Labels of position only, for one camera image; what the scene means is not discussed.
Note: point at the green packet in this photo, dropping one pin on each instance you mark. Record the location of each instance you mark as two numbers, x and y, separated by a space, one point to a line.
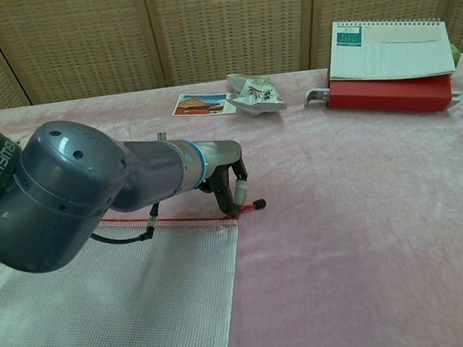
457 54

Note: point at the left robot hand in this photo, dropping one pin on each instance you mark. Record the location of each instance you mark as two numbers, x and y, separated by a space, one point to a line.
221 154

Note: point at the desk calendar red base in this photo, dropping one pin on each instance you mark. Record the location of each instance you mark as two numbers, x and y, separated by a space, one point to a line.
389 57

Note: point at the grey metal clip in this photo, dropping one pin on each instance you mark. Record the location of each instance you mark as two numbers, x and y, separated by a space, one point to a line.
315 95

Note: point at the pink plush tablecloth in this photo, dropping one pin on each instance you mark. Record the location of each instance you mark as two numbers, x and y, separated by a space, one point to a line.
343 211

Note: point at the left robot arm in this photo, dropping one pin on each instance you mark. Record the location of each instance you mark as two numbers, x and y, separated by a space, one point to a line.
70 178

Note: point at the white-green snack packet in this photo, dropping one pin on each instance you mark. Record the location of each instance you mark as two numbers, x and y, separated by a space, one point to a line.
258 94

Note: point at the woven folding screen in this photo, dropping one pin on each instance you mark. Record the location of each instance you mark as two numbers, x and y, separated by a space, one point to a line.
220 25

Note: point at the clear mesh zipper pouch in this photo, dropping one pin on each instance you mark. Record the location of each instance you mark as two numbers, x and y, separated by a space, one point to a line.
125 309

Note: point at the temple picture postcard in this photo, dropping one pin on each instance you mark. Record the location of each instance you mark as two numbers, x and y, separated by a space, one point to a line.
199 103

